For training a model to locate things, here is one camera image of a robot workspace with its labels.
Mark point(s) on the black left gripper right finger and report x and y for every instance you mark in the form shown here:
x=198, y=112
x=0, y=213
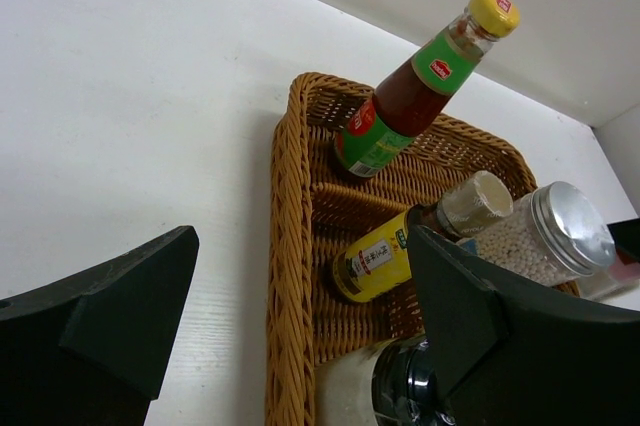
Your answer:
x=509, y=351

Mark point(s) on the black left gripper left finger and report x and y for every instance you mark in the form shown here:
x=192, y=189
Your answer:
x=93, y=348

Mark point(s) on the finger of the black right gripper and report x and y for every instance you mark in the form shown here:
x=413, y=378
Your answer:
x=626, y=235

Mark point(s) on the pink lid spice jar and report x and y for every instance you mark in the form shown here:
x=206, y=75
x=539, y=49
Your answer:
x=621, y=276

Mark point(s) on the tall blue label spice jar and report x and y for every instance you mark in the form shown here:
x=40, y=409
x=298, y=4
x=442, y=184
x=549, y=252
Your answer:
x=553, y=236

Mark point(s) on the white salt grinder black top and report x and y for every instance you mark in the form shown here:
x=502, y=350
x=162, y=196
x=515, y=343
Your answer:
x=387, y=383

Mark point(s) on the small yellow label bottle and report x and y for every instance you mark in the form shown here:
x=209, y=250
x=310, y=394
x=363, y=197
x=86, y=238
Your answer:
x=378, y=261

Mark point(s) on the red sauce bottle yellow cap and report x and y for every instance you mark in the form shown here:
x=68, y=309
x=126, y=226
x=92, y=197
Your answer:
x=407, y=102

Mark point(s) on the brown wicker divided basket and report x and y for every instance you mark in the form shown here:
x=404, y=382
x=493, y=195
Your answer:
x=315, y=214

